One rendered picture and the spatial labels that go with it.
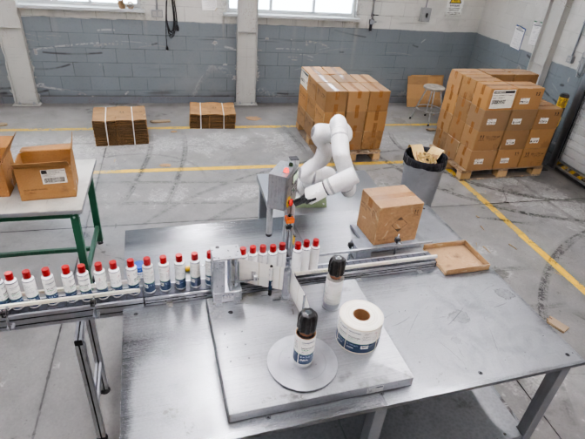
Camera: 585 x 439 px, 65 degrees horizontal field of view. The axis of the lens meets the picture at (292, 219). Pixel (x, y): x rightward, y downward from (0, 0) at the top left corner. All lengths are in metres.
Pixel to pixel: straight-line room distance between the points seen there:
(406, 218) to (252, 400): 1.50
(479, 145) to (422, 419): 3.78
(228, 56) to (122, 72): 1.59
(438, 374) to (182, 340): 1.17
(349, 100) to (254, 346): 4.05
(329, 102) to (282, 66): 2.27
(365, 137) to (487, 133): 1.42
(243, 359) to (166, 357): 0.34
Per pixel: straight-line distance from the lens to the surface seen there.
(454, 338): 2.48
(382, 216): 2.81
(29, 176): 3.52
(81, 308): 2.46
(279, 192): 2.24
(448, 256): 3.02
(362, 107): 5.82
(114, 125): 6.20
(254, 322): 2.25
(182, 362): 2.17
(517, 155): 6.38
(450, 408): 3.00
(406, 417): 2.87
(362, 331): 2.08
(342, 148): 2.31
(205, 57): 7.56
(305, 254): 2.47
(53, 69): 7.79
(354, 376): 2.10
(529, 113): 6.18
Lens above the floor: 2.47
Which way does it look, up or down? 32 degrees down
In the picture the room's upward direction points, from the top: 5 degrees clockwise
